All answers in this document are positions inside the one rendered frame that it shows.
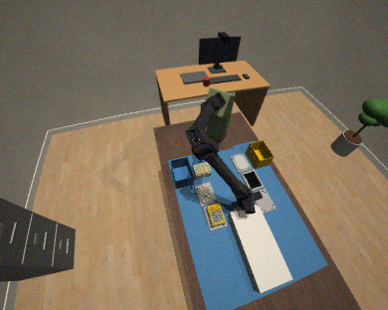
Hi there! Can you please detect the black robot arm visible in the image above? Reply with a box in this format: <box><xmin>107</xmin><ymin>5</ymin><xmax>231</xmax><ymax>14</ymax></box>
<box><xmin>185</xmin><ymin>92</ymin><xmax>263</xmax><ymax>215</ymax></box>

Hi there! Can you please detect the blue bench mat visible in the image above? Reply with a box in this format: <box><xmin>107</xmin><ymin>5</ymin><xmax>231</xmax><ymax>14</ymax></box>
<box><xmin>168</xmin><ymin>141</ymin><xmax>328</xmax><ymax>310</ymax></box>

